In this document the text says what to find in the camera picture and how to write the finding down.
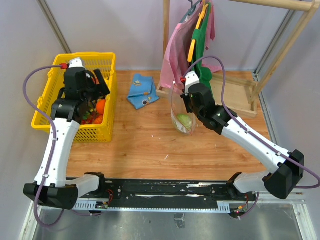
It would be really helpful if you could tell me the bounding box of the green cabbage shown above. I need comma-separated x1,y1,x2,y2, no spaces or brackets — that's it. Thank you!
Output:
177,113,194,131

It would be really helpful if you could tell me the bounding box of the clear zip bag orange zipper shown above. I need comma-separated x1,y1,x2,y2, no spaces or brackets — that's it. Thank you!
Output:
168,81,196,136

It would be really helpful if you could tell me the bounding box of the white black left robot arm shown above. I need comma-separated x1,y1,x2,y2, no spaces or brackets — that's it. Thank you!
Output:
23,67,110,210

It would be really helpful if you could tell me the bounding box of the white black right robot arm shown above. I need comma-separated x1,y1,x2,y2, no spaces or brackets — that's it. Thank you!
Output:
181,83,305,200

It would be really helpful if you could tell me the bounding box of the yellow plastic basket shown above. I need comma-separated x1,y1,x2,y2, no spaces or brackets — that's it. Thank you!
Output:
37,52,118,143

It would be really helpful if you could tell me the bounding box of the green hanging shirt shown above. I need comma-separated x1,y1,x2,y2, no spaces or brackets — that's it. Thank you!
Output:
191,4,212,88

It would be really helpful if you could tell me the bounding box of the blue cartoon print cloth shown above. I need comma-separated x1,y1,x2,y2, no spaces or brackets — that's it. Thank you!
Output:
127,73,160,110

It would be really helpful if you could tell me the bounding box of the pink hanging shirt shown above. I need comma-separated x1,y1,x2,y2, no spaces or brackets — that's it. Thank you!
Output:
158,0,216,89

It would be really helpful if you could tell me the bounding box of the grey clothes hanger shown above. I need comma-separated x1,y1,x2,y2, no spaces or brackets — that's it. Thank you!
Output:
179,0,202,24

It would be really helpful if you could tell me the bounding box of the yellow clothes hanger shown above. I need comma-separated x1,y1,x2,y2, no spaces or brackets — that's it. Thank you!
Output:
187,0,211,63

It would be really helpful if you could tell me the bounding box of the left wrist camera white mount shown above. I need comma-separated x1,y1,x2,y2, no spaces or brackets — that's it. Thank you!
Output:
59,57,86,74

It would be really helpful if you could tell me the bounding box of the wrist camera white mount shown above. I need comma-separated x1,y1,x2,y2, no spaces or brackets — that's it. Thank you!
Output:
59,57,86,74
180,71,200,96

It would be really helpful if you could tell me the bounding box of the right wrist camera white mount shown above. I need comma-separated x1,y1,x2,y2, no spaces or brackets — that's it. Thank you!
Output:
180,71,200,96

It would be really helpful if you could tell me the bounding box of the wooden clothes rack frame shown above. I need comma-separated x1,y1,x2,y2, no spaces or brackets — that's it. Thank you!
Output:
156,0,320,120

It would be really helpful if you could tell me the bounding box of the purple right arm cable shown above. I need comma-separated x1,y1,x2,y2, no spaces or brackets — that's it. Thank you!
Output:
183,55,320,189

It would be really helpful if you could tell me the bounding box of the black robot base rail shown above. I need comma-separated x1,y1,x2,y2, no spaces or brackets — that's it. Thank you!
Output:
73,178,257,219

